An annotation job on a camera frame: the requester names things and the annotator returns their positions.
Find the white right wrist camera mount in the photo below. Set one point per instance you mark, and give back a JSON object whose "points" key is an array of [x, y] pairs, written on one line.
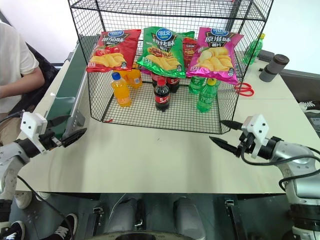
{"points": [[258, 127]]}

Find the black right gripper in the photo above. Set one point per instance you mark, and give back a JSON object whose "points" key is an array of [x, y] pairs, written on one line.
{"points": [[246, 146]]}

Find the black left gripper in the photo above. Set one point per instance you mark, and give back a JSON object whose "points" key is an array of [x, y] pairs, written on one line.
{"points": [[50, 141]]}

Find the black sneaker white stripe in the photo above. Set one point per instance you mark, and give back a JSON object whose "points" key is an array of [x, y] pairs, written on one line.
{"points": [[66, 226], [13, 231]]}

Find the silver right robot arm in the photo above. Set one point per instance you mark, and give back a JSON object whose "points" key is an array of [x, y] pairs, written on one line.
{"points": [[297, 160]]}

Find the green conveyor belt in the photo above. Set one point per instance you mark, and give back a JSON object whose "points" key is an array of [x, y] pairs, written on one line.
{"points": [[72, 75]]}

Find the green soda bottle yellow cap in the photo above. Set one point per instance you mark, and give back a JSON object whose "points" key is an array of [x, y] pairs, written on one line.
{"points": [[252, 51], [206, 96], [196, 85]]}

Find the orange soda bottle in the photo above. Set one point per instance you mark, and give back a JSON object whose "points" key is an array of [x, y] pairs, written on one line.
{"points": [[121, 91], [135, 78]]}

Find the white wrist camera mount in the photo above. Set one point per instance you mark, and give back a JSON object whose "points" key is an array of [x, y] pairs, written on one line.
{"points": [[258, 127], [31, 125]]}

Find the red potato chips bag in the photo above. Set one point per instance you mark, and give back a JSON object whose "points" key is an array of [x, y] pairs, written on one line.
{"points": [[112, 50], [188, 50]]}

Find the person in white shirt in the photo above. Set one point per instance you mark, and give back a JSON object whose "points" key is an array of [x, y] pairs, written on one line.
{"points": [[12, 50]]}

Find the magenta potato chips bag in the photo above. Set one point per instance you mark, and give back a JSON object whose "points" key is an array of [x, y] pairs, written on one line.
{"points": [[215, 57]]}

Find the small red tie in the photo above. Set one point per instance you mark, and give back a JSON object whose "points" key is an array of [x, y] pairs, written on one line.
{"points": [[108, 121]]}

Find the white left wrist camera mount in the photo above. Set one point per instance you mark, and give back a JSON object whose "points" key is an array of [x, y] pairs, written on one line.
{"points": [[31, 125]]}

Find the grey cylinder with dark cap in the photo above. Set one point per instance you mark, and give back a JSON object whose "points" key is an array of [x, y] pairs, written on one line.
{"points": [[272, 67]]}

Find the green potato chips bag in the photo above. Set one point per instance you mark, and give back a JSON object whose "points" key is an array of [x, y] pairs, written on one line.
{"points": [[188, 34], [160, 52]]}

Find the cola bottle red label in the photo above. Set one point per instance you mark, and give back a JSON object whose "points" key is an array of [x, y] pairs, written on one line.
{"points": [[162, 96], [173, 83]]}

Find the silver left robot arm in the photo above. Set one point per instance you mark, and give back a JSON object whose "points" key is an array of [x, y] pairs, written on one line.
{"points": [[12, 155]]}

